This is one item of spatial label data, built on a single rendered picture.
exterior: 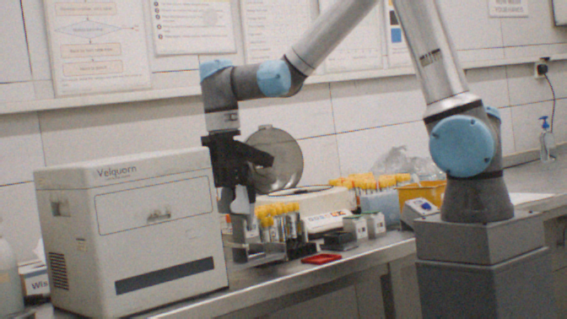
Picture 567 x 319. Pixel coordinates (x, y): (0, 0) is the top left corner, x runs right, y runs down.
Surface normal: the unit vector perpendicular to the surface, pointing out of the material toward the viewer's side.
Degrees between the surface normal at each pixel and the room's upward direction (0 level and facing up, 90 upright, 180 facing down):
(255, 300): 90
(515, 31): 90
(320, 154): 90
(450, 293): 90
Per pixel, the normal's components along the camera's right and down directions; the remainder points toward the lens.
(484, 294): -0.78, 0.14
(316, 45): -0.11, 0.35
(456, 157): -0.31, 0.22
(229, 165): 0.62, -0.04
